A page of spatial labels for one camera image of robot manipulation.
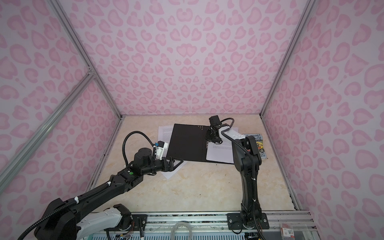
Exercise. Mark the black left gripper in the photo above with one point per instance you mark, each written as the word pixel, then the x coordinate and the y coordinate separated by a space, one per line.
pixel 170 163

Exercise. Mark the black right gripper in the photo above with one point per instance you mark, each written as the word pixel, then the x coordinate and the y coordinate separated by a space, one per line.
pixel 207 136

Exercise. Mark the printed paper sheet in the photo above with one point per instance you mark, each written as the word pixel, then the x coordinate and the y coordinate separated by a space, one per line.
pixel 165 133
pixel 220 153

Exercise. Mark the teal folder with black inside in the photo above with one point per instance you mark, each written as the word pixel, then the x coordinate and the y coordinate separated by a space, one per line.
pixel 188 143

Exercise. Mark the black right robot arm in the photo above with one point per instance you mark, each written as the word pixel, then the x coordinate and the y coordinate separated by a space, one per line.
pixel 247 161

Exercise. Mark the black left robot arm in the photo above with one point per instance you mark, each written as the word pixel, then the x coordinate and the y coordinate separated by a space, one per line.
pixel 75 219

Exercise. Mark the blank white paper sheet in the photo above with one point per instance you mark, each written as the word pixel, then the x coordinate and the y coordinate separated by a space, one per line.
pixel 168 175

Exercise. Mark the printed paper sheet back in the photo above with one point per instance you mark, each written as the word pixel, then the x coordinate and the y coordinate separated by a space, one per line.
pixel 165 133

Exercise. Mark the treehouse storey book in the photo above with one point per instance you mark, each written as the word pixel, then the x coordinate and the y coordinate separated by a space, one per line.
pixel 259 139

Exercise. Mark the red white label packet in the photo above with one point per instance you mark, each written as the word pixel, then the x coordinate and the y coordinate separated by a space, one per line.
pixel 287 231

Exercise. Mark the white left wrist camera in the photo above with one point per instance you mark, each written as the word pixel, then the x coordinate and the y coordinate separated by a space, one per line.
pixel 159 150

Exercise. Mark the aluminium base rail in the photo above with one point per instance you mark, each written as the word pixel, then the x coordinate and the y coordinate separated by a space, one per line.
pixel 205 226

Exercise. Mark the right aluminium frame post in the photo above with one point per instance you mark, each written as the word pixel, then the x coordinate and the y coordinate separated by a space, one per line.
pixel 308 11

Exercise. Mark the aluminium frame post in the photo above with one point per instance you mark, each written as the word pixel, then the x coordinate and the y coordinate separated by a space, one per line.
pixel 308 11
pixel 64 20

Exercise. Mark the diagonal aluminium frame bar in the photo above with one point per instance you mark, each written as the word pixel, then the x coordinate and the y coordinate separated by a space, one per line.
pixel 19 160

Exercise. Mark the left aluminium frame post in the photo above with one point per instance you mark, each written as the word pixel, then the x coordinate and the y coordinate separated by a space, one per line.
pixel 64 20

